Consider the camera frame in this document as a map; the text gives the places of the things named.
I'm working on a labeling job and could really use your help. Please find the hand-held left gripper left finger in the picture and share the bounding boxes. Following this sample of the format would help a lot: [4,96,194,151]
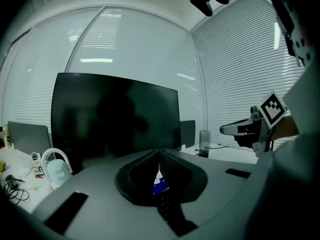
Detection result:
[31,148,180,240]

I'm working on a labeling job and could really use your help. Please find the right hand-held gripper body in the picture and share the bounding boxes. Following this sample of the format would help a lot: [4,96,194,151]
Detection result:
[250,90,288,158]

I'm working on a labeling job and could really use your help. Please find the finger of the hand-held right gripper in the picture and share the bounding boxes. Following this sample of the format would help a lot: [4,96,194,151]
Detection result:
[219,117,262,136]
[234,133,261,150]

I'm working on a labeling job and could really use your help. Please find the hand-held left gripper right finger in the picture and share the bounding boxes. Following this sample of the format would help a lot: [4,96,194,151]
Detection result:
[159,148,273,240]

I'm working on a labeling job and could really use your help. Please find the person's right forearm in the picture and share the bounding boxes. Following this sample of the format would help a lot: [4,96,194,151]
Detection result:
[271,113,300,142]

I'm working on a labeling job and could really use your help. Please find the dark translucent bottle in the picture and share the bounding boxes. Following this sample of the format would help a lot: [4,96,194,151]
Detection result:
[198,129,212,159]

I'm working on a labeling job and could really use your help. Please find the person's white shirt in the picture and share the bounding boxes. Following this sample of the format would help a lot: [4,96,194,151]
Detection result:
[271,65,320,240]

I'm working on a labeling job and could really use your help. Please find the dark desk partition panel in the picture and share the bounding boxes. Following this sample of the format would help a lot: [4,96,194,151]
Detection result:
[179,119,196,150]

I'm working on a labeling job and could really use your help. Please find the white side window blinds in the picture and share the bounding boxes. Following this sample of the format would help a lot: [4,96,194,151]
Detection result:
[189,0,307,151]

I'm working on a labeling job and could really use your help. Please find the blue white wipes packet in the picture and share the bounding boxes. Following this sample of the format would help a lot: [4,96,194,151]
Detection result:
[152,170,171,196]

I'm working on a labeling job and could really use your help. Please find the white dotted fabric piece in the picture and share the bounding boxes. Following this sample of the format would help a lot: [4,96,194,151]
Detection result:
[287,21,316,69]

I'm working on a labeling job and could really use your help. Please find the black computer monitor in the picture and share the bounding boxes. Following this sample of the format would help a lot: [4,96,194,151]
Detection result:
[50,72,182,176]

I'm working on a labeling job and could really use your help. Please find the black monitor cable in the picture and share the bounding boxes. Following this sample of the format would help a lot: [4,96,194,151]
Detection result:
[209,143,231,151]

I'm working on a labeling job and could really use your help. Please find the white bottle with handle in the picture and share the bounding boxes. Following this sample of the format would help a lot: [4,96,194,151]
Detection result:
[40,147,74,192]

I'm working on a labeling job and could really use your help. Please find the bundle of white cables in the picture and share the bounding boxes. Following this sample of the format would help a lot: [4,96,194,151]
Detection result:
[29,151,45,179]

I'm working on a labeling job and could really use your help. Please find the tangled black cable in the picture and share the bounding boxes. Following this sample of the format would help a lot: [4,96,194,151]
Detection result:
[0,174,30,206]

